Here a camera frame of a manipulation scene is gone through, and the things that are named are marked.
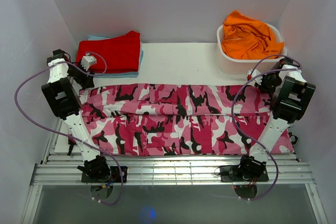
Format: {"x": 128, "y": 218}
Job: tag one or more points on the white plastic basin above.
{"x": 230, "y": 65}

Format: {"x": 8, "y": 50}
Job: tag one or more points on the pink camouflage trousers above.
{"x": 166, "y": 119}

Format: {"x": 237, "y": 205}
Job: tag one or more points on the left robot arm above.
{"x": 65, "y": 104}

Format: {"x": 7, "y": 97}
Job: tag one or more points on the aluminium table frame rails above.
{"x": 170, "y": 170}

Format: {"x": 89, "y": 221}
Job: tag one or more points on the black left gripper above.
{"x": 84, "y": 82}

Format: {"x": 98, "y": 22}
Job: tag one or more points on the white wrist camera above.
{"x": 251, "y": 77}
{"x": 87, "y": 61}

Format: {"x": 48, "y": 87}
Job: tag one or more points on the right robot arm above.
{"x": 291, "y": 95}

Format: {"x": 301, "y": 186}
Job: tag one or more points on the folded light blue garment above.
{"x": 119, "y": 75}

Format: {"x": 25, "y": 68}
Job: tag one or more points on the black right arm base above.
{"x": 233, "y": 173}

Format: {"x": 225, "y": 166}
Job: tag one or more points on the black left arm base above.
{"x": 114, "y": 176}

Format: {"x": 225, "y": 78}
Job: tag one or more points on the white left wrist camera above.
{"x": 87, "y": 61}

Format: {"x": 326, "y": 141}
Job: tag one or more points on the folded red garment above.
{"x": 118, "y": 55}

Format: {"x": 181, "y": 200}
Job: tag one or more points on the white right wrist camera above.
{"x": 251, "y": 77}

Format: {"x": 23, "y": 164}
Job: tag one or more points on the crumpled orange garment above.
{"x": 245, "y": 38}

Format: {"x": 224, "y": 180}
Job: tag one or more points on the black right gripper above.
{"x": 263, "y": 89}

